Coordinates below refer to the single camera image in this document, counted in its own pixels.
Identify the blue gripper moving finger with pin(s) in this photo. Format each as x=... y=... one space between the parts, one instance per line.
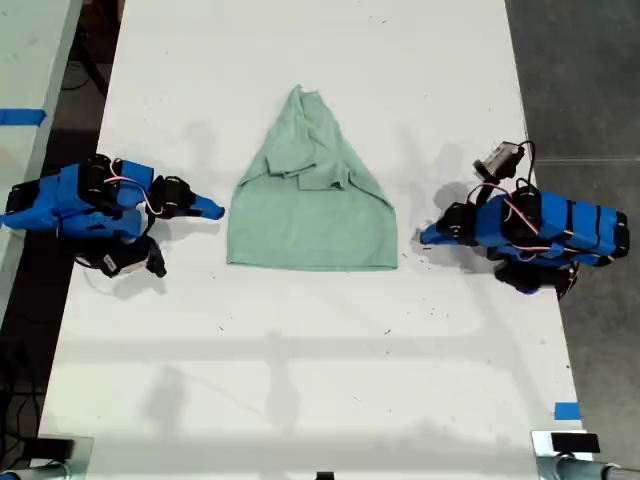
x=197 y=214
x=437 y=240

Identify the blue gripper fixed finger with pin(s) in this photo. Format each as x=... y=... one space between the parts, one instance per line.
x=207 y=204
x=432 y=232

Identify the pale green T-shirt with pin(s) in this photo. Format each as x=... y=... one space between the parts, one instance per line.
x=310 y=225

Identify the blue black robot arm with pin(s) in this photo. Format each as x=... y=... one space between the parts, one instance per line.
x=565 y=225
x=65 y=202

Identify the long blue tape strip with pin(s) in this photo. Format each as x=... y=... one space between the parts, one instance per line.
x=22 y=116

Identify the white side table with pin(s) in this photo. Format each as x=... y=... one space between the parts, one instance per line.
x=25 y=60

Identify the square blue tape piece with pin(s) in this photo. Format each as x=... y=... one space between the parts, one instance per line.
x=567 y=411

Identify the small black box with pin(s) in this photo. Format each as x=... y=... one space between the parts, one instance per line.
x=325 y=475

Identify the grey metal pipe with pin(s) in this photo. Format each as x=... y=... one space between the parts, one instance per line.
x=575 y=470

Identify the black camera stalk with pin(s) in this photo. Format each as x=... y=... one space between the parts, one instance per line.
x=482 y=172
x=157 y=260

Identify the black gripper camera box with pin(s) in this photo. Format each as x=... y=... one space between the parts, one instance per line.
x=502 y=159
x=122 y=261

